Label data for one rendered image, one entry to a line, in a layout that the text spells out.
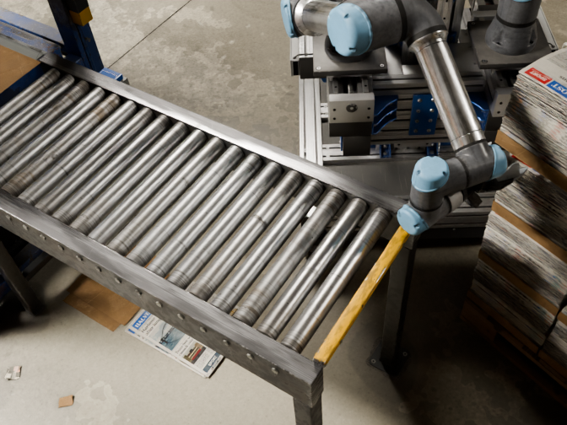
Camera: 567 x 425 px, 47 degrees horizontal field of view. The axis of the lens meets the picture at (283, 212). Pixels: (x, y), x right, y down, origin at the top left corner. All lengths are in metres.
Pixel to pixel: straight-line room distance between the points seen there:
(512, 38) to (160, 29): 2.17
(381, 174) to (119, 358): 1.18
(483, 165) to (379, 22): 0.39
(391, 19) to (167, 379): 1.43
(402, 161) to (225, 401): 1.12
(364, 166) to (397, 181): 0.15
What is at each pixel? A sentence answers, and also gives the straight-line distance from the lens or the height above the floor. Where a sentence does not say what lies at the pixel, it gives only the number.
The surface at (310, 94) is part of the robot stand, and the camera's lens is 2.84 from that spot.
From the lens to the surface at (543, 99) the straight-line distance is 1.63.
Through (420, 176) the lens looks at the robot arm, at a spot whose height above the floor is 1.02.
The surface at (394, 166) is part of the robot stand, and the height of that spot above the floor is 0.21.
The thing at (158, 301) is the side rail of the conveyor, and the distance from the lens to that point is 1.56.
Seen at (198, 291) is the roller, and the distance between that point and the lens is 1.53.
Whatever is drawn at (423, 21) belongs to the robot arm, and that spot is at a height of 1.19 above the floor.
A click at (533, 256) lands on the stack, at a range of 1.95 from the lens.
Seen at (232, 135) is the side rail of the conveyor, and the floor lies 0.80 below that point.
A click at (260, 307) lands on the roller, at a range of 1.50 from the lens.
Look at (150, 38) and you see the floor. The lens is 3.70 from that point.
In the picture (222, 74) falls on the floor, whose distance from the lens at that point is 3.36.
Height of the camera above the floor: 2.07
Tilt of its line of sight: 50 degrees down
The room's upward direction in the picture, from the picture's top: 5 degrees counter-clockwise
